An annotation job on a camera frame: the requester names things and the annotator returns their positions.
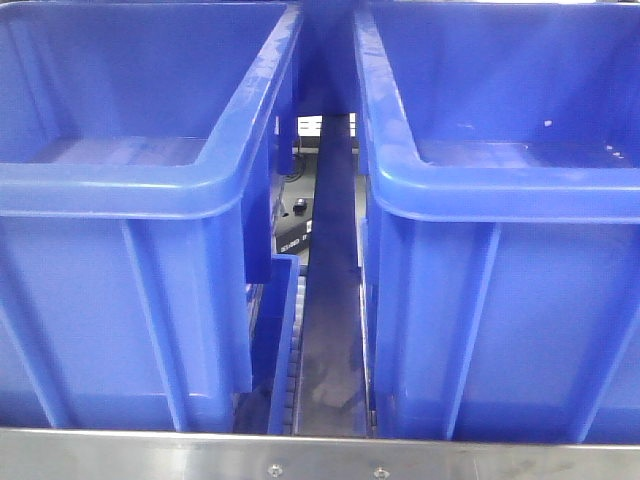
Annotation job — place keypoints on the left blue plastic bin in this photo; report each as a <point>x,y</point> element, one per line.
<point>141,147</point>

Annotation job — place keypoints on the black box below shelf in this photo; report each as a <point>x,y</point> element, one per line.
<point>293,226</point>

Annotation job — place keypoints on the right blue plastic bin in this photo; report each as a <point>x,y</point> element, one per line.
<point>502,228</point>

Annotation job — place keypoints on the white roller conveyor rail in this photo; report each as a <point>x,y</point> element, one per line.
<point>290,282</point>

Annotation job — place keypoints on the blue plastic bin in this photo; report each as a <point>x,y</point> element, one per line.
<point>141,147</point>
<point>502,228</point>

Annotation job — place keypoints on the steel shelf front rail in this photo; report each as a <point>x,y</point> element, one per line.
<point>86,454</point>

